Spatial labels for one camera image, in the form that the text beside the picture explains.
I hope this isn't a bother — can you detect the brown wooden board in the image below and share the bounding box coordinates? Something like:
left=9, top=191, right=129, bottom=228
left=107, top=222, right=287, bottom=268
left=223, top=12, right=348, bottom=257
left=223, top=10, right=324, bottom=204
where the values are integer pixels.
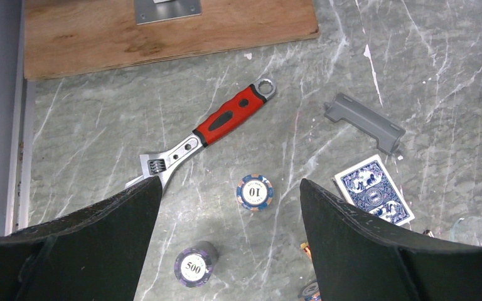
left=24, top=1, right=319, bottom=80

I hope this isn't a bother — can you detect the blue playing card deck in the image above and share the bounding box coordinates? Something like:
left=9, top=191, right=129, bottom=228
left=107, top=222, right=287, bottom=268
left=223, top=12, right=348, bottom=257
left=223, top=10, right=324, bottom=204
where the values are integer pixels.
left=334, top=155, right=415, bottom=226

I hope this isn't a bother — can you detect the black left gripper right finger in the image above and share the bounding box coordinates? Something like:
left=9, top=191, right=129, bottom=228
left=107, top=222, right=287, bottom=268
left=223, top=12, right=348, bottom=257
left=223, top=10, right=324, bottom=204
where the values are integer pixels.
left=299, top=179, right=482, bottom=300

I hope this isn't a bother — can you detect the blue 10 chip stack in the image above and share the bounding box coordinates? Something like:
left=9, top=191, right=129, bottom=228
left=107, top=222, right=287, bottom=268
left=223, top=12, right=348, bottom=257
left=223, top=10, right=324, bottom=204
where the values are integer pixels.
left=236, top=174, right=274, bottom=211

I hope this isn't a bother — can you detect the red handled adjustable wrench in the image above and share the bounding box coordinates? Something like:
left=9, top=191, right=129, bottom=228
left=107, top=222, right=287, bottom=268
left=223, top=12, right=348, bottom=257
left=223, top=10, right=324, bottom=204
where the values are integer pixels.
left=124, top=78, right=277, bottom=191

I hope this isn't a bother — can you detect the purple 500 chip stack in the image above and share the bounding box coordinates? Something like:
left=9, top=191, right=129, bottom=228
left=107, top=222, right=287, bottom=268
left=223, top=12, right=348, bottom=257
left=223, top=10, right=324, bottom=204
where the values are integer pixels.
left=173, top=241, right=219, bottom=288

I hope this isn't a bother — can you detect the multicolour lying chip stack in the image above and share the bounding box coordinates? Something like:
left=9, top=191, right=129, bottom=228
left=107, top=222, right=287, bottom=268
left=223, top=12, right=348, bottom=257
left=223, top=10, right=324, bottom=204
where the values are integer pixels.
left=297, top=280, right=321, bottom=301

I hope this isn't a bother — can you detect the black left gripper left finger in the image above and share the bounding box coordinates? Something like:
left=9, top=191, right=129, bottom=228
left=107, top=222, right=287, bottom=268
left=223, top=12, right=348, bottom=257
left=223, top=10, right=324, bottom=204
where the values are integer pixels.
left=0, top=177, right=163, bottom=300

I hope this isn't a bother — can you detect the grey plastic bracket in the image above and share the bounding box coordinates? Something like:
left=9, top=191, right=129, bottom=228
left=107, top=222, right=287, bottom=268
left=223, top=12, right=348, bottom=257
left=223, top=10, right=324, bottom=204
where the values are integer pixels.
left=324, top=93, right=406, bottom=154

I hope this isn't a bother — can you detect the clear round disc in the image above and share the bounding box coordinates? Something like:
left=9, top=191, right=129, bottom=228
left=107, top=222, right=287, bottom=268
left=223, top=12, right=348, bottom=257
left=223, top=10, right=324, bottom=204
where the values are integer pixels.
left=449, top=216, right=482, bottom=247

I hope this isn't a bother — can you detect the grey metal stand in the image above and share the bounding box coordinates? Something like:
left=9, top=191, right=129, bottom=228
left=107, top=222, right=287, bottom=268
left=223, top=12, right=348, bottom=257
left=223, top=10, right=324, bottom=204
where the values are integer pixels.
left=134, top=0, right=201, bottom=24

